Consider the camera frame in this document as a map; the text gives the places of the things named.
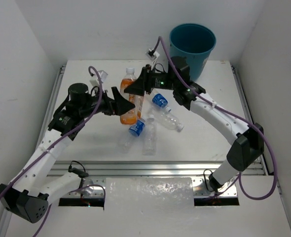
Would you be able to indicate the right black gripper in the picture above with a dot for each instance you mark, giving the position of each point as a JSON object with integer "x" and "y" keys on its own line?
{"x": 144, "y": 81}

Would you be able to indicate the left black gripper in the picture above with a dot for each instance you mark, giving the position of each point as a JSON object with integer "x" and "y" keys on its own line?
{"x": 113, "y": 103}

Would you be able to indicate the orange bottle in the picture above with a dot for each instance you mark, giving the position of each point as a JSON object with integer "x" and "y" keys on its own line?
{"x": 130, "y": 117}
{"x": 139, "y": 105}

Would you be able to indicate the blue label bottle front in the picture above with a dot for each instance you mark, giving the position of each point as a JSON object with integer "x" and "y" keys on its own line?
{"x": 130, "y": 135}

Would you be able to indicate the blue label bottle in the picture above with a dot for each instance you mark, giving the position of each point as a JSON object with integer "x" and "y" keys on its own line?
{"x": 159, "y": 100}
{"x": 130, "y": 135}

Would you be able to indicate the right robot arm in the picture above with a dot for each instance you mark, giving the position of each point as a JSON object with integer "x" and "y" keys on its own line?
{"x": 246, "y": 143}

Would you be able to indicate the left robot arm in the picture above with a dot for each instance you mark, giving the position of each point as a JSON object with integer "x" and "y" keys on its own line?
{"x": 27, "y": 196}

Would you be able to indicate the teal plastic bin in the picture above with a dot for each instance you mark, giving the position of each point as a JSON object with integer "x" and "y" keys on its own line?
{"x": 194, "y": 42}

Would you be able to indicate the blue label bottle back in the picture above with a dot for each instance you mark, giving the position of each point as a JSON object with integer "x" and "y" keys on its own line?
{"x": 159, "y": 100}

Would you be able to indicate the clear bottle upright front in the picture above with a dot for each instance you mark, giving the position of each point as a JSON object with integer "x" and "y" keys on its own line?
{"x": 150, "y": 137}

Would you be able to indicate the clear bottle diagonal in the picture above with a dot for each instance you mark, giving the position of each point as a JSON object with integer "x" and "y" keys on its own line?
{"x": 166, "y": 119}

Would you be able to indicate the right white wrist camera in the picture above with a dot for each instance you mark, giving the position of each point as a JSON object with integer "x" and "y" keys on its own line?
{"x": 153, "y": 55}

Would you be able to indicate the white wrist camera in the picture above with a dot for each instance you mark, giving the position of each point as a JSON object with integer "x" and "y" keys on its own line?
{"x": 153, "y": 55}
{"x": 94, "y": 78}

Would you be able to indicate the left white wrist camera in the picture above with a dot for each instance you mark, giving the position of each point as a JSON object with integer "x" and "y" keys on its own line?
{"x": 94, "y": 78}

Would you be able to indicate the aluminium frame rail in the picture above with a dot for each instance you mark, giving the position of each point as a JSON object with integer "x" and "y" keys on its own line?
{"x": 133, "y": 195}

